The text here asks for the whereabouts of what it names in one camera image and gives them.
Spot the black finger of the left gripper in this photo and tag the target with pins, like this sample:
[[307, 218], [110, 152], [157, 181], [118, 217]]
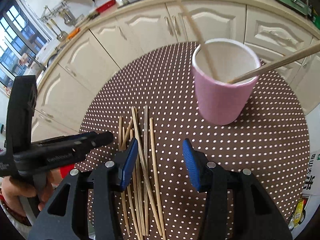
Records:
[[90, 141]]

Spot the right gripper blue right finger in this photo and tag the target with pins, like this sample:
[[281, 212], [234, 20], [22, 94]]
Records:
[[194, 163]]

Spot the person's left hand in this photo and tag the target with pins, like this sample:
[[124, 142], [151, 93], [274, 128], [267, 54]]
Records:
[[12, 190]]

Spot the kitchen window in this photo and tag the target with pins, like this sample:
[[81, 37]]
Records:
[[21, 44]]

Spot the white base cabinets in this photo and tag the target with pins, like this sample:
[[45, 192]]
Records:
[[117, 38]]

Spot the red rectangular dish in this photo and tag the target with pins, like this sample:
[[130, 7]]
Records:
[[105, 6]]

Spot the red plastic bucket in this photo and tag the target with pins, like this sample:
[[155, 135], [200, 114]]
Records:
[[64, 171]]

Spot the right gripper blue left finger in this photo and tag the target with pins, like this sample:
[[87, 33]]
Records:
[[127, 161]]

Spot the steel kitchen sink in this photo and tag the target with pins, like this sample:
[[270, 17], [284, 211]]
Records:
[[48, 62]]

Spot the rice bag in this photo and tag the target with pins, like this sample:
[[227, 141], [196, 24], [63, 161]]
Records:
[[312, 183]]

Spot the brown polka dot tablecloth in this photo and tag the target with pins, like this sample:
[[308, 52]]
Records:
[[237, 181]]

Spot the wall utensil rack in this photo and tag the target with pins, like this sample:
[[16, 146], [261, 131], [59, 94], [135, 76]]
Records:
[[57, 19]]

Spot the pink white cup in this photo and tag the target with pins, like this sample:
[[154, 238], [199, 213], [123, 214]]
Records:
[[220, 102]]

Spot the orange kitchen tool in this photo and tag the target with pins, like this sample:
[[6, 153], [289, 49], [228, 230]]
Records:
[[73, 33]]

